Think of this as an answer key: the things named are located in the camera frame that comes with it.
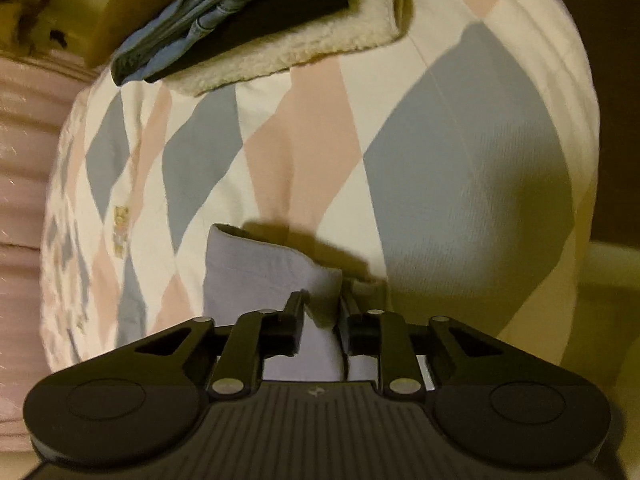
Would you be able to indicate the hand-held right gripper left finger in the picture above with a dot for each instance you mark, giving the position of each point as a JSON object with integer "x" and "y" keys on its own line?
{"x": 292, "y": 320}

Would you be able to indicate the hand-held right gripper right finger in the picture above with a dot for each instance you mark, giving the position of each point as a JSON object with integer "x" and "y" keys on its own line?
{"x": 357, "y": 330}

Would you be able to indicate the grey garment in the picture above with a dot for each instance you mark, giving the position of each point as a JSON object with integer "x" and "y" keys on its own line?
{"x": 250, "y": 270}

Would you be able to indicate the diamond checked bear print quilt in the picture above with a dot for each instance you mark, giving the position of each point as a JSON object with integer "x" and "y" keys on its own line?
{"x": 450, "y": 135}

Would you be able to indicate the folded cream fleece garment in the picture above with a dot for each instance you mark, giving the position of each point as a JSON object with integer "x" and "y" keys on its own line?
{"x": 325, "y": 45}

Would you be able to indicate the folded black garment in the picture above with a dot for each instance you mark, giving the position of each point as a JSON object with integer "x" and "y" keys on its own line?
{"x": 280, "y": 20}

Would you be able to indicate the pink curtain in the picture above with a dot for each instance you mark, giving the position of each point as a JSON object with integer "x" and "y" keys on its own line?
{"x": 30, "y": 160}

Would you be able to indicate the folded blue jeans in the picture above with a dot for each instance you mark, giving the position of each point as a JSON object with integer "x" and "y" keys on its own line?
{"x": 200, "y": 15}

